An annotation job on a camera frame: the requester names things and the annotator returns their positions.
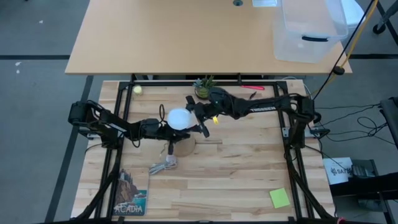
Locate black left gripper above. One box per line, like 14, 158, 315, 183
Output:
146, 119, 191, 156

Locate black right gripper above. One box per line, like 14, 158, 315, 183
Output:
185, 95, 221, 139

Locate white lightbulb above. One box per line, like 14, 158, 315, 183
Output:
167, 107, 197, 131

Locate wooden base table lamp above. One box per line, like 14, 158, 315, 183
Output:
167, 129, 197, 158

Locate potted succulent plant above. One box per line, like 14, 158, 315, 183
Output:
192, 75, 218, 101

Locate Acadia picture postcard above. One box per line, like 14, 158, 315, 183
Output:
112, 167, 151, 217

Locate light wooden desk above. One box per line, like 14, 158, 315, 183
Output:
64, 0, 353, 76

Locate green sticky note pad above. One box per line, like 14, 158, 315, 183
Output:
269, 187, 291, 210

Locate white card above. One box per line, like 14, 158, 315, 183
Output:
252, 0, 279, 8

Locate clear plastic storage bin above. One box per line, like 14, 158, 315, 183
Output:
272, 0, 349, 64

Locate white paper sign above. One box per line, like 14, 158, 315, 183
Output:
322, 156, 354, 186

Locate black shelf unit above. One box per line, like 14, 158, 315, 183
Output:
328, 159, 398, 224

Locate white round stool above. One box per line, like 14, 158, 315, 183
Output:
340, 0, 366, 34

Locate black chair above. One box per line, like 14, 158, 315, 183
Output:
379, 96, 398, 151

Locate black caster leg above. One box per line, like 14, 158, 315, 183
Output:
372, 0, 398, 35

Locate black aluminium table frame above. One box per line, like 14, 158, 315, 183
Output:
73, 79, 338, 224

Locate black floor cables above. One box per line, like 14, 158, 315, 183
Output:
317, 103, 390, 147

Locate black hanging cable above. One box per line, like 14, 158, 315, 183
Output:
310, 0, 376, 103

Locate yellow hanging cable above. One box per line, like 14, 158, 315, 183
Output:
310, 0, 379, 98

